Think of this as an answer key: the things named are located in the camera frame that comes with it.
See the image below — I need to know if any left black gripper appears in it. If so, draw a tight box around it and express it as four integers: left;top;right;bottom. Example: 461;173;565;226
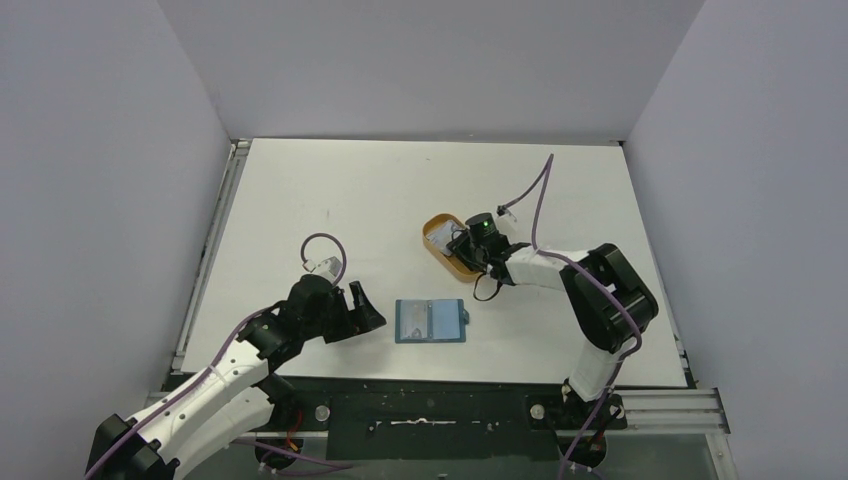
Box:
302;281;384;344

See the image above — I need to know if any yellow oval tray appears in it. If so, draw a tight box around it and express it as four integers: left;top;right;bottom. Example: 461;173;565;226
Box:
421;213;488;283

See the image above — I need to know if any blue leather card holder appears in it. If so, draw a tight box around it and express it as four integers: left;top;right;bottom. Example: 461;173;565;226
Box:
395;299;470;344

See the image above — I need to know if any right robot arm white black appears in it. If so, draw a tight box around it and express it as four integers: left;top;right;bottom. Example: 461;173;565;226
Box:
446;213;659;427

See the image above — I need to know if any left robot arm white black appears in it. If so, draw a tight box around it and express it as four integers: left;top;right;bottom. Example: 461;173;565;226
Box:
84;274;387;479

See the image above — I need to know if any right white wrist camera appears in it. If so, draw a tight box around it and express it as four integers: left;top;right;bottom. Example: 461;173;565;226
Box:
497;206;517;223

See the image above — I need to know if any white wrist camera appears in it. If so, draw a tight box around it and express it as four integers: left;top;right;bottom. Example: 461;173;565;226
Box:
311;256;345;282
497;206;517;223

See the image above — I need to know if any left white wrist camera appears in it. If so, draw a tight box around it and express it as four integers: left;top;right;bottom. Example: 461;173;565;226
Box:
311;256;345;282

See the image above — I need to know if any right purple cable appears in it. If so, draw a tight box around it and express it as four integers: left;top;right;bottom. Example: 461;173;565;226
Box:
496;154;645;480

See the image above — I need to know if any purple cable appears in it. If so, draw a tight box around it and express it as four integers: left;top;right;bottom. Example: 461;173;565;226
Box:
496;154;645;480
84;232;348;480

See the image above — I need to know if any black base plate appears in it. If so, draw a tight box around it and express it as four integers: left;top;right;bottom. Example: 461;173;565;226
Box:
198;374;651;463

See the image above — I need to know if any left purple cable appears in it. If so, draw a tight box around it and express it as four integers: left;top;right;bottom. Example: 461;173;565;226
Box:
84;232;348;480

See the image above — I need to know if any aluminium frame rail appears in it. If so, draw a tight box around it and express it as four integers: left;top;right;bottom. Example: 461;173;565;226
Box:
170;138;253;373

